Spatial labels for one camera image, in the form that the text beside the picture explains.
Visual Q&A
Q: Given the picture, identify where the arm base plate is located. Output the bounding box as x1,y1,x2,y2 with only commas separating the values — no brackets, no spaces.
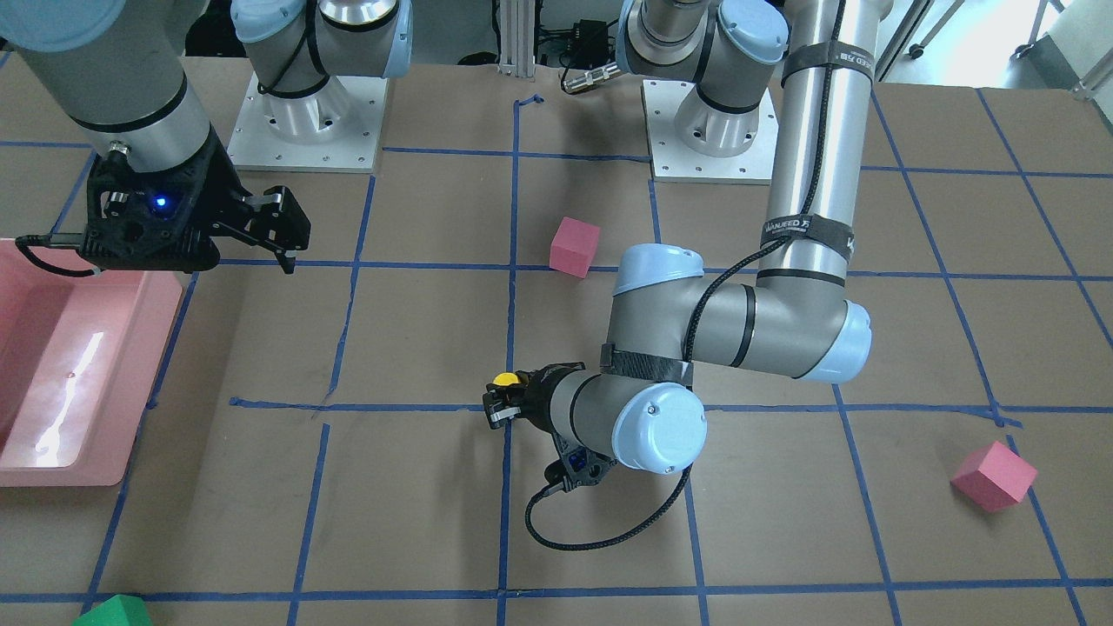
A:
643,80,779,186
227,76,390,174

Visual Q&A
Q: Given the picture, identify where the pink cube near base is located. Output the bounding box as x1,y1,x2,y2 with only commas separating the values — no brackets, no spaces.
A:
548,216,601,280

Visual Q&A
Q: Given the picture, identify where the pink cube far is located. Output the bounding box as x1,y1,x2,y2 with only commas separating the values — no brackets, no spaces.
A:
951,443,1038,512

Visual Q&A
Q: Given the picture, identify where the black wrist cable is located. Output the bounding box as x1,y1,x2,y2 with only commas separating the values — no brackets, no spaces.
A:
523,0,849,552

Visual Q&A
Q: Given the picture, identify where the green cube near bin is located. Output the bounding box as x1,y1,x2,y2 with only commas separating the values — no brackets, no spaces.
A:
72,595,154,626

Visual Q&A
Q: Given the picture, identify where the pink plastic bin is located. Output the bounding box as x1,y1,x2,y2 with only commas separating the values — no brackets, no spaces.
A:
1,239,183,488

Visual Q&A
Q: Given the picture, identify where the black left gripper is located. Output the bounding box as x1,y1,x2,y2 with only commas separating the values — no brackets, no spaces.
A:
483,363,585,444

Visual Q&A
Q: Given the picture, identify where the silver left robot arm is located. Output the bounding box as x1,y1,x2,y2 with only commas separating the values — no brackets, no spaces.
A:
483,1,892,475

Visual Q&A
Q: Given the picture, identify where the yellow push button switch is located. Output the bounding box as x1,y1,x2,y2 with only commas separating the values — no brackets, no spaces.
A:
491,371,529,388

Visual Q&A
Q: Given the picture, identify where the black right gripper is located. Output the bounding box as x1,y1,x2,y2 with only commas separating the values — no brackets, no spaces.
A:
78,139,311,275

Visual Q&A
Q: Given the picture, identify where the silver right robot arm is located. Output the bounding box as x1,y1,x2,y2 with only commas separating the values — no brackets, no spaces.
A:
3,1,413,278

